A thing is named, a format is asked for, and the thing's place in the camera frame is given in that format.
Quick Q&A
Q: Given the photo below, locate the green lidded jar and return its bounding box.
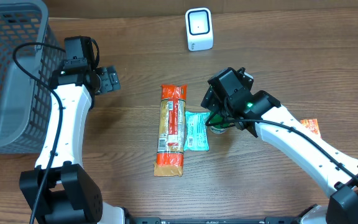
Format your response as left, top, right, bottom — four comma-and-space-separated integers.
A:
209, 114, 233, 134

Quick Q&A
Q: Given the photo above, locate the small orange snack packet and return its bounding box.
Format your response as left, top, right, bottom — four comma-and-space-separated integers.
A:
300, 119, 321, 138

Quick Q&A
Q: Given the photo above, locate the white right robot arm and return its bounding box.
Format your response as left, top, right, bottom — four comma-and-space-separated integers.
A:
201, 67, 358, 224

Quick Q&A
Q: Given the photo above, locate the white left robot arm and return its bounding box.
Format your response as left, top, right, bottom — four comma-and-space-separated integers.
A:
19, 83, 130, 223

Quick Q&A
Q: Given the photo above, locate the white barcode scanner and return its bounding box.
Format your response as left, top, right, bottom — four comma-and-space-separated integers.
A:
185, 7, 214, 52

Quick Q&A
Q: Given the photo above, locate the teal tissue packet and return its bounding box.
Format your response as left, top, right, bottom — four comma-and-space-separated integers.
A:
184, 111, 209, 151

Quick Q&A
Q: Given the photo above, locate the long orange noodle package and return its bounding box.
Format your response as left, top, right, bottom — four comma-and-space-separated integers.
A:
154, 85, 187, 177

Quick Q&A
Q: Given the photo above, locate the grey plastic mesh basket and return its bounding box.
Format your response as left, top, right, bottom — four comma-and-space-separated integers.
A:
0, 0, 65, 154

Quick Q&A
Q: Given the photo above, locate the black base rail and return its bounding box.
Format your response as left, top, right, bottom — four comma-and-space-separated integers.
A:
124, 217, 297, 224

